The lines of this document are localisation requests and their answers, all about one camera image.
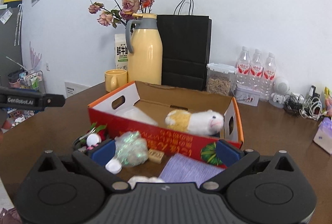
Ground small white round container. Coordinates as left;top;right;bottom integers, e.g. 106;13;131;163
86;133;102;147

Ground orange red cardboard box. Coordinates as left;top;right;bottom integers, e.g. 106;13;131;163
88;81;244;167

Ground white yellow plush hamster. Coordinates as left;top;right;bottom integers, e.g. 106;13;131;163
165;109;224;136

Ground purple cloth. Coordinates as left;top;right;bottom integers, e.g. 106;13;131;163
159;154;224;187

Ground black paper bag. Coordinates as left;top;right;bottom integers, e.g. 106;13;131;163
157;0;212;91

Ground colourful snack packet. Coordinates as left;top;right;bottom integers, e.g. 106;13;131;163
324;87;332;117

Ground right water bottle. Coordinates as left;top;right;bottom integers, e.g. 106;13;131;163
260;53;276;101

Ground small wooden stamp block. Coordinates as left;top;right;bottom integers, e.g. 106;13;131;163
148;149;164;164

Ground white milk carton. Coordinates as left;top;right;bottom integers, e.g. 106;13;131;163
114;34;128;70

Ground white round jar lid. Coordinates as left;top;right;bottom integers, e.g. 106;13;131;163
105;158;122;175

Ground tangled chargers and cables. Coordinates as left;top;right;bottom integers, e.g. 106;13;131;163
283;85;325;121

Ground white tin box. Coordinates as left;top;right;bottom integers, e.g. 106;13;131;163
234;84;261;107

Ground red artificial rose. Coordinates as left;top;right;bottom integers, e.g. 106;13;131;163
90;122;107;141

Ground left water bottle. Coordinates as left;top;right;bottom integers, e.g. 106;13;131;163
236;46;250;86

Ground water bottle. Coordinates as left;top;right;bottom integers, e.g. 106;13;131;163
248;49;263;90
260;53;276;101
236;46;250;86

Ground yellow thermos jug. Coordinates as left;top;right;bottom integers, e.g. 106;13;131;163
125;13;163;85

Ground clear seed container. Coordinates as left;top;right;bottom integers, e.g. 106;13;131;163
206;63;237;95

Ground yellow ceramic mug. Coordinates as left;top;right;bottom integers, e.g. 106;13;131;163
104;69;128;92

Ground white toy robot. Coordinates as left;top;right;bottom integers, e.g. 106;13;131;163
269;77;290;108

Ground middle water bottle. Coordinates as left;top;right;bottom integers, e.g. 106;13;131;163
248;49;263;90

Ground wire basket with clutter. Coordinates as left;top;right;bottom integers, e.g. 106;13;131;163
7;70;46;121

